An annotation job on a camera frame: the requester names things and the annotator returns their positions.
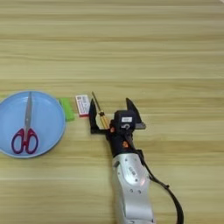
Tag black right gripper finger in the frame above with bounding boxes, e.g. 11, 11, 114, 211
88, 98, 109, 136
125, 97, 147, 130

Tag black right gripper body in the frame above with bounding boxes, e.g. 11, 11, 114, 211
105, 127, 144, 159

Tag amber handled screwdriver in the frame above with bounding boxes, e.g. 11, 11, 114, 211
91, 91, 111, 130

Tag white red small box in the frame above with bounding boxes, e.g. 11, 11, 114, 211
74, 94, 92, 118

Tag green rectangular block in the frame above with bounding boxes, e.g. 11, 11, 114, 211
59, 97, 76, 123

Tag light blue round plate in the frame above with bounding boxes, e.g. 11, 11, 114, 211
0, 90, 67, 159

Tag red handled scissors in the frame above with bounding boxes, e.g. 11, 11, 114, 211
10, 91, 39, 155

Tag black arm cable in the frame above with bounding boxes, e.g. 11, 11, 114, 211
136, 150, 185, 224

